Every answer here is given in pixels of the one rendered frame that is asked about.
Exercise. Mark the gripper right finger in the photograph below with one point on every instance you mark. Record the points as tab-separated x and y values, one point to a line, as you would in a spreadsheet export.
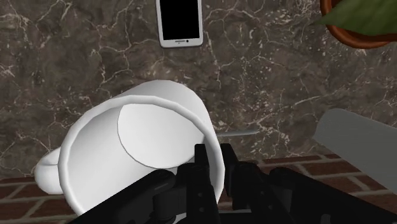
279	198

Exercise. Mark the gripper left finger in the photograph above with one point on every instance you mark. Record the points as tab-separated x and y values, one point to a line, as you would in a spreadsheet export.
192	186

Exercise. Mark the white mug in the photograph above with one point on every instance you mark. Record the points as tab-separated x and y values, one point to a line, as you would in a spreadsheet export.
130	145

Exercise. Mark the grey flat board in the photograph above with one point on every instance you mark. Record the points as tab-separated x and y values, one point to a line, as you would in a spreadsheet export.
359	145

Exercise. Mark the white smartphone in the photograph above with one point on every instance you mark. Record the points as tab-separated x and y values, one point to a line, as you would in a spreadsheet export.
180	21

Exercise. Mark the potted plant in brown pot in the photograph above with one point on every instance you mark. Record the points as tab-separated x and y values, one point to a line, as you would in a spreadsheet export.
359	21

